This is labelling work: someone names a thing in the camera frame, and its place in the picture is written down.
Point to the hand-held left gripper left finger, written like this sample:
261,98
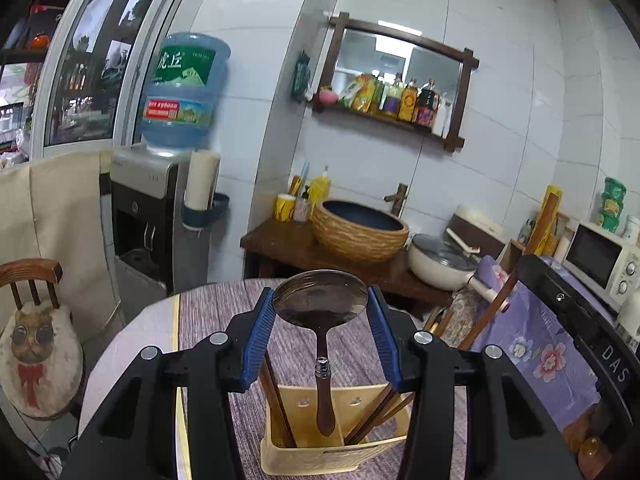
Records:
257,340

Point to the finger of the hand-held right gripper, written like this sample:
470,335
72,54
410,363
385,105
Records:
550,295

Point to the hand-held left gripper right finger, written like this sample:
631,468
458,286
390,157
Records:
385,340

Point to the brown wooden chopstick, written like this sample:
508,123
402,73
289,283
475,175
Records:
375,425
370,412
395,406
487,310
272,385

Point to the metal spoon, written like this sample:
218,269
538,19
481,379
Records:
320,300

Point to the black chopstick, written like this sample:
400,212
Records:
291,432

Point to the yellow plastic utensil holder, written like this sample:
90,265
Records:
320,460

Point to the person's right hand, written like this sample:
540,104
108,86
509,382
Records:
592,450

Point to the small wooden box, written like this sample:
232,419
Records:
512,255

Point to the striped purple tablecloth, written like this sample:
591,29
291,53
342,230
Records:
210,310

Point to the white microwave oven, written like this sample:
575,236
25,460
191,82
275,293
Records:
595,255

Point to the purple floral cloth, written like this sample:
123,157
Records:
540,360

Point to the small glass bottle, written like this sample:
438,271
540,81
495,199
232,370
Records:
525,231

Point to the white cooking pot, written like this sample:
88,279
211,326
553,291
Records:
435,275

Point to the brown floral cloth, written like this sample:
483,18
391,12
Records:
465,315

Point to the dark wooden counter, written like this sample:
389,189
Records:
280,240

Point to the yellow noodle packet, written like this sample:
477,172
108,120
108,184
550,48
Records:
556,192

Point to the glass pot lid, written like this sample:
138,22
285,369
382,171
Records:
440,252

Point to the woven pattern sink basin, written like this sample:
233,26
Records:
350,240

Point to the white brown rice cooker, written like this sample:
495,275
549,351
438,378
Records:
475,220

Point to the yellow cup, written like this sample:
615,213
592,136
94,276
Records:
284,208

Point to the dark blue cup holder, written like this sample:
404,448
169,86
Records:
217,210

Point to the pink patterned cup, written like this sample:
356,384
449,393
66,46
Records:
302,210

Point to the bamboo style faucet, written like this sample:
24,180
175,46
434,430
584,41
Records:
397,200

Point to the yellow soap bottle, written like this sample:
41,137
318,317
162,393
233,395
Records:
320,190

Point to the grey water dispenser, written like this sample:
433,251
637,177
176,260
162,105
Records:
140,220

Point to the white paper cup stack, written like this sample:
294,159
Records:
200,180

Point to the blue toothbrush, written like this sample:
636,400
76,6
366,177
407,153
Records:
304,175

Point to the white plastic bottle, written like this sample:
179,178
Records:
440,117

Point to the cat print seat cushion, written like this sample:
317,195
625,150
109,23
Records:
40,360

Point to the dark soy sauce bottle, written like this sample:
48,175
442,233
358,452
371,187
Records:
426,107

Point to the beige cloth cover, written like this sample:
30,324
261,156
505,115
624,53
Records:
65,210

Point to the wooden chair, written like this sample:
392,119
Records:
30,270

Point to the amber sauce bottle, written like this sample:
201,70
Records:
407,102

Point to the yellow cooking oil bottle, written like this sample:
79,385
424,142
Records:
392,100

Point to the yellow green food packet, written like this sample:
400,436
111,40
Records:
360,92

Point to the pink bowl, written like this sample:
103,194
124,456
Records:
328,97

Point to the blue water bottle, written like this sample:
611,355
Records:
185,90

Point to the hanging green packet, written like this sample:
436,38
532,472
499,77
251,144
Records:
301,77

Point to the wooden framed mirror shelf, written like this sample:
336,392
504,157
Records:
400,35

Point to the aluminium framed window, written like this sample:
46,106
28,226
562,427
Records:
100,60

